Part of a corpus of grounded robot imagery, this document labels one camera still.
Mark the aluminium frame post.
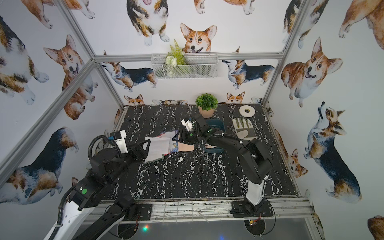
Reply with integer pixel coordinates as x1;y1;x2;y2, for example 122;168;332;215
54;1;125;110

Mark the green artificial potted plant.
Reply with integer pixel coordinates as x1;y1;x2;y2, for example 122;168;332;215
196;93;218;111

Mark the beige stationery paper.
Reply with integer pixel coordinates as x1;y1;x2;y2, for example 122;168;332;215
178;143;194;152

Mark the artificial fern with flower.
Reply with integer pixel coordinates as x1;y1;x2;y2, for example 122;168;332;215
165;40;188;78

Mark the white tape roll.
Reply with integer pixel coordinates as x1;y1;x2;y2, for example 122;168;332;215
239;105;256;118

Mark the white wire wall basket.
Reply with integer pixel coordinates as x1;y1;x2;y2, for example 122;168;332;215
151;53;219;80

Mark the teal plastic storage box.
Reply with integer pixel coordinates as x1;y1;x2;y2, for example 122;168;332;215
201;119;227;154

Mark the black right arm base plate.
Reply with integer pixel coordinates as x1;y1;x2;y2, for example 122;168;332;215
230;199;275;218

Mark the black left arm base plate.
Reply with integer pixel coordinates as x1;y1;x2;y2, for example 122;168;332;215
124;204;153;221

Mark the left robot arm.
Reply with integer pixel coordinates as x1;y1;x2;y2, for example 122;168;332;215
45;131;151;240

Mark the blue bordered stationery paper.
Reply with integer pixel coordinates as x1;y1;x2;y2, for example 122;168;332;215
160;130;179;154

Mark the beige ribbed plant pot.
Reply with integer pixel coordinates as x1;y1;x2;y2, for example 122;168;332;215
198;107;216;119

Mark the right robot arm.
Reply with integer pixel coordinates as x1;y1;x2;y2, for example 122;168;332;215
173;114;273;214

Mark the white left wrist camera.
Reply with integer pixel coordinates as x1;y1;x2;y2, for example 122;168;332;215
109;130;128;154

